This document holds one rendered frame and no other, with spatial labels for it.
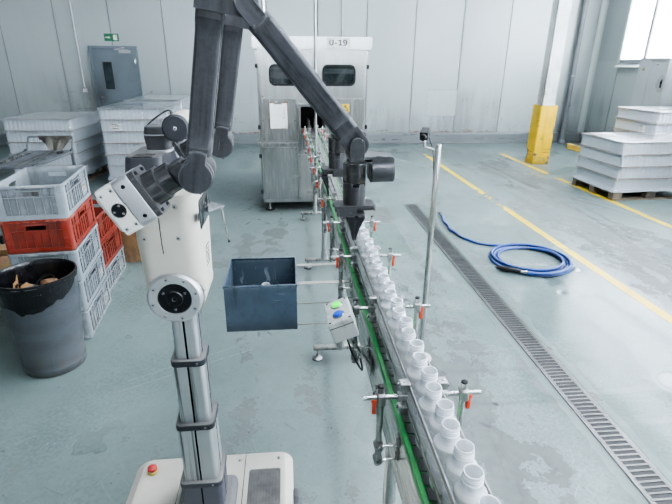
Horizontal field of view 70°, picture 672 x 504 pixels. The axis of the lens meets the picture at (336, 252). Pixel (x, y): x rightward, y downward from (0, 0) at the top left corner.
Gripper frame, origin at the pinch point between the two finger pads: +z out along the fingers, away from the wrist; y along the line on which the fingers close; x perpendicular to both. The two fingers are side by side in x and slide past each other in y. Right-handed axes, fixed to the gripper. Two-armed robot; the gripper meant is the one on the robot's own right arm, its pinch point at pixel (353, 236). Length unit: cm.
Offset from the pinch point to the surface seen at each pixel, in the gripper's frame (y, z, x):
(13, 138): -424, 56, 656
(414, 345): 14.3, 26.0, -13.0
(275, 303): -24, 53, 68
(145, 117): -225, 28, 644
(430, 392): 12.5, 24.8, -33.6
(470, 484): 13, 26, -57
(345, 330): -1.3, 32.5, 7.3
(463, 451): 15, 27, -49
